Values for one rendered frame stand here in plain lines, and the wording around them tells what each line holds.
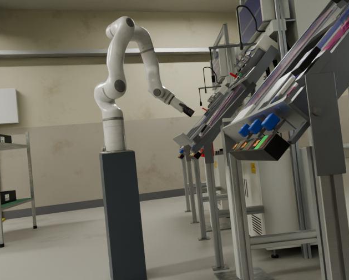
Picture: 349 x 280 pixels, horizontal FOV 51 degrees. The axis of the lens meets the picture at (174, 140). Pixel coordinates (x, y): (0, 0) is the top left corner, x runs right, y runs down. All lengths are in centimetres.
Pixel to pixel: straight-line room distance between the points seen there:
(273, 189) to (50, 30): 469
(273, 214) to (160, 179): 387
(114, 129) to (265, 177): 91
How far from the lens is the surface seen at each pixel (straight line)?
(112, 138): 203
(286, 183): 221
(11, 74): 596
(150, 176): 587
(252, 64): 226
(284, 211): 222
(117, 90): 202
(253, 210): 214
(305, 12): 241
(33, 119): 581
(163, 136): 594
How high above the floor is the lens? 65
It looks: 3 degrees up
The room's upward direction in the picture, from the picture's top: 6 degrees counter-clockwise
